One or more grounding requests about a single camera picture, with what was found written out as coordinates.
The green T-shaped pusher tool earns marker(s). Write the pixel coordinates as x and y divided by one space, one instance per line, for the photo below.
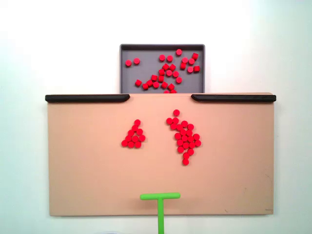
160 212

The grey tray container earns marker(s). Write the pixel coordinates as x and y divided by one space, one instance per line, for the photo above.
146 70

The beige flat board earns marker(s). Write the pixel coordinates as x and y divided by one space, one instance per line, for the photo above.
97 175

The black edge rail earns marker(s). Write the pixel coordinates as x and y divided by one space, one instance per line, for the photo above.
234 98
85 98

